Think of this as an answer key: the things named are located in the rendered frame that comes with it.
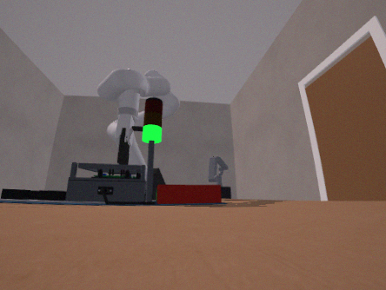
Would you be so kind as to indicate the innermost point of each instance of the red open-top bin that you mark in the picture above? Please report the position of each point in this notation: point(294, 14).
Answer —
point(182, 194)

